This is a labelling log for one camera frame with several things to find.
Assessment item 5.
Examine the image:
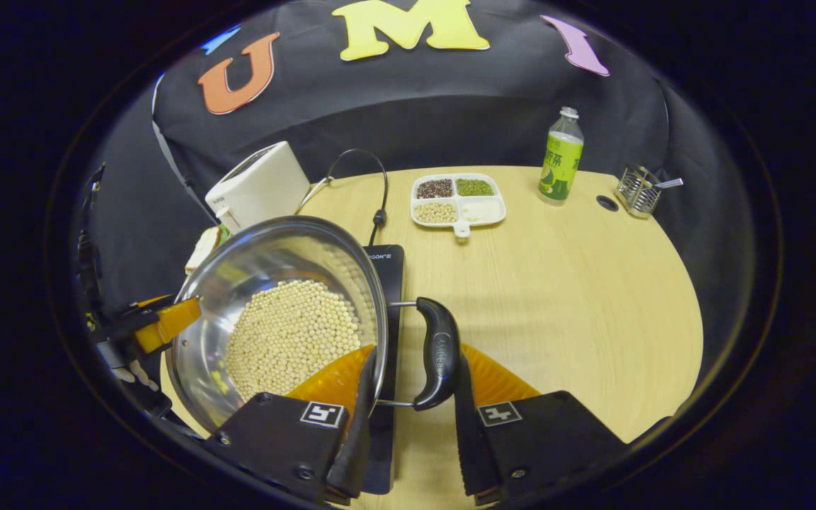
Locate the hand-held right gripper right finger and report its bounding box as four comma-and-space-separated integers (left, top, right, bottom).
453, 344, 628, 505

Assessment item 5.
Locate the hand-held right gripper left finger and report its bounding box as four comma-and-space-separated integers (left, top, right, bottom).
206, 345, 379, 505

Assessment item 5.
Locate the black induction cooktop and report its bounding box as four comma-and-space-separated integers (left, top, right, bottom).
362, 244, 406, 495

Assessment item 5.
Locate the stainless steel pot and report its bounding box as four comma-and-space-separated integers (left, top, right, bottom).
165, 216, 462, 434

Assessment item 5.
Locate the plate with sandwich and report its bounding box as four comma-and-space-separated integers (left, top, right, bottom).
183, 225, 228, 276

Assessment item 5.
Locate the pile of soybeans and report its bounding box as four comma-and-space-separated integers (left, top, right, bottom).
224, 280, 364, 402

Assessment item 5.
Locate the white toaster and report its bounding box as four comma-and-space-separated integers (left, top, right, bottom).
205, 141, 312, 234

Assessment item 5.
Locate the white divided bean plate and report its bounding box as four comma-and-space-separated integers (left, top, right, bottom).
410, 173, 507, 239

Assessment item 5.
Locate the green label drink bottle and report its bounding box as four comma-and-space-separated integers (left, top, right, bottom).
538, 106, 585, 206

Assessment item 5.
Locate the black backdrop cloth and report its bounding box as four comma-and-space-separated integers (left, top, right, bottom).
72, 0, 756, 440

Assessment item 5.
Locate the black power cable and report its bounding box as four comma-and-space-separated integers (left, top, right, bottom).
298, 148, 389, 247

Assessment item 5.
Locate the metal wire utensil holder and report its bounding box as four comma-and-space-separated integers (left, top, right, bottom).
614, 164, 660, 219

